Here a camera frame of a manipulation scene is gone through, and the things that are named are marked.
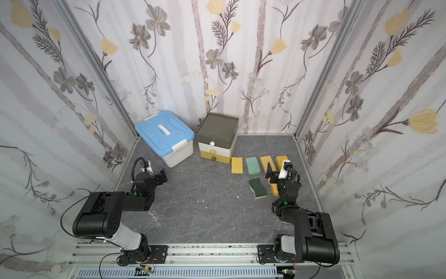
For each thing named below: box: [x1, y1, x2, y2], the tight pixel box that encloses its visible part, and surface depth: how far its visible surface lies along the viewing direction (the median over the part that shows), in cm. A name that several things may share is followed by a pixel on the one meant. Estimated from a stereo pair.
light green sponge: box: [245, 156, 261, 175], surface depth 104 cm
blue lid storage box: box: [134, 110, 196, 168], surface depth 100 cm
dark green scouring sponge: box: [248, 177, 268, 200], surface depth 95 cm
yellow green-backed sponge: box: [231, 156, 244, 174], surface depth 106 cm
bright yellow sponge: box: [275, 155, 289, 172], surface depth 109 cm
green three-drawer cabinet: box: [196, 112, 239, 165], surface depth 100 cm
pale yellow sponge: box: [260, 155, 277, 174], surface depth 107 cm
